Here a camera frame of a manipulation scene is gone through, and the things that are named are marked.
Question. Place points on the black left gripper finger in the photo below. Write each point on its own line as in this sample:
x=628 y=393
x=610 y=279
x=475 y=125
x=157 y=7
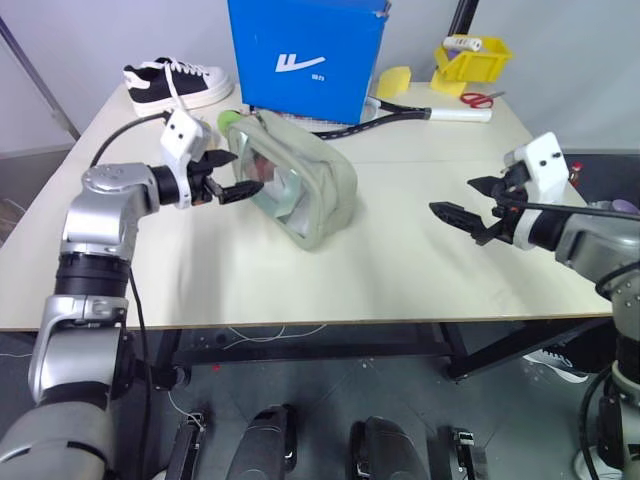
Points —
x=240 y=191
x=222 y=157

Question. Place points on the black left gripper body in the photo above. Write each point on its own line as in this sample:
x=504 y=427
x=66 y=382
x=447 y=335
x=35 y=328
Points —
x=198 y=187

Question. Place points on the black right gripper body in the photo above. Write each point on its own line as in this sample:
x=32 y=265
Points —
x=509 y=210

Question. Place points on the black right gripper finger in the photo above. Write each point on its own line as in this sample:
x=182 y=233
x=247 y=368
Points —
x=484 y=186
x=457 y=216

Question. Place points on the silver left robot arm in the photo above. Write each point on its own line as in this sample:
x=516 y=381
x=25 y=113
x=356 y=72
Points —
x=100 y=210

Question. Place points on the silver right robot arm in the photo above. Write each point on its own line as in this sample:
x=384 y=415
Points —
x=585 y=245

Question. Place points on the grey-green fabric pouch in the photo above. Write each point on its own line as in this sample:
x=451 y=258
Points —
x=320 y=165

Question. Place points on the dark blue bin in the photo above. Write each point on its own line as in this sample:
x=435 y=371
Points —
x=607 y=175

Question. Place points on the green tennis ball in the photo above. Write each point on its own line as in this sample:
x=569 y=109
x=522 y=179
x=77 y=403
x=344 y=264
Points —
x=226 y=120

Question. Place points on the black and white sneaker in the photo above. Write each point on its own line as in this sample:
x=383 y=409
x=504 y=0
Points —
x=195 y=85

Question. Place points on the purple rounded object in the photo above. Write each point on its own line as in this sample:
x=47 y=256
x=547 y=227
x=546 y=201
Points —
x=625 y=206

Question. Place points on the yellow plastic bin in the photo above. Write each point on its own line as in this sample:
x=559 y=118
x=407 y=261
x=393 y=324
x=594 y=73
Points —
x=480 y=65

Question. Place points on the blue shoe box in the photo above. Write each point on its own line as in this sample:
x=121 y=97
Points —
x=300 y=50

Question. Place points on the yellow sponge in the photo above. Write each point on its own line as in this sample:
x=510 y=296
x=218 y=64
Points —
x=392 y=81

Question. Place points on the white paper roll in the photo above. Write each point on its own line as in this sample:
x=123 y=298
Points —
x=462 y=43

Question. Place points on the black tripod pole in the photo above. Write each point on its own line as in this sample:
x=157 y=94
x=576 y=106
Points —
x=462 y=17

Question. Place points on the grey metal pole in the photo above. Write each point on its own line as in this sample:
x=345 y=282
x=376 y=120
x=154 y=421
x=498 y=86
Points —
x=40 y=80

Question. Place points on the black flat bar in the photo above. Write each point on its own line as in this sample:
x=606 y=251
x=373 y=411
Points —
x=187 y=445
x=462 y=452

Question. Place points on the dark rounded robot foot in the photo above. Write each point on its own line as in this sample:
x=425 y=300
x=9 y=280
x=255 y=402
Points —
x=385 y=450
x=267 y=440

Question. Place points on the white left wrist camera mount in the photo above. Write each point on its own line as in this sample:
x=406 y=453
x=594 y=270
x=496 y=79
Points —
x=180 y=135

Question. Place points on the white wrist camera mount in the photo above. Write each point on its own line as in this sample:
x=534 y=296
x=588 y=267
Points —
x=545 y=160
x=180 y=135

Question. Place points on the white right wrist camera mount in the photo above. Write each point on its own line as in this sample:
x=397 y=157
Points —
x=545 y=160

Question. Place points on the black table frame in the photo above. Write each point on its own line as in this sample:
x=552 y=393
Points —
x=310 y=347

